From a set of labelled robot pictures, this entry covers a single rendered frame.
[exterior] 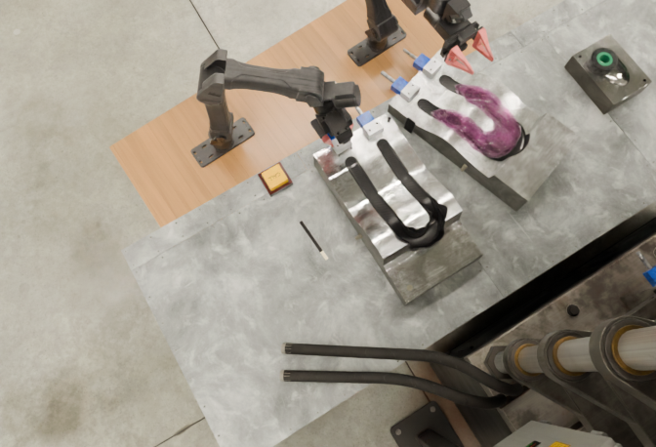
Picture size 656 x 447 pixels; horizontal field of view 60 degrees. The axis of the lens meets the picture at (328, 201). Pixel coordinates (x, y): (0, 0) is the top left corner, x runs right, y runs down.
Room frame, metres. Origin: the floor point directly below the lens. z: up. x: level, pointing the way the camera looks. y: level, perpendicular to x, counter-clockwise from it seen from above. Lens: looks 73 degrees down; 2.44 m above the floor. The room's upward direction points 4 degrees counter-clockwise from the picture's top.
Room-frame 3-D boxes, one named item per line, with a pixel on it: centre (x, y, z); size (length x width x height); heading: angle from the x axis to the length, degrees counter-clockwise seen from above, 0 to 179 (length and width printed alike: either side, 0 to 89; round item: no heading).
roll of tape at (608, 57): (0.87, -0.86, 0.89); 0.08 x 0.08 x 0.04
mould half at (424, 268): (0.47, -0.20, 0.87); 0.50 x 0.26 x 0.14; 28
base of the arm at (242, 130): (0.72, 0.32, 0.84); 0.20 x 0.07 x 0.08; 122
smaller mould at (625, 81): (0.86, -0.90, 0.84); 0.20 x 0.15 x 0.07; 28
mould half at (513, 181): (0.71, -0.47, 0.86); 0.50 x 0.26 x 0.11; 45
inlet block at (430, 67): (0.93, -0.32, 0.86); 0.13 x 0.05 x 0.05; 45
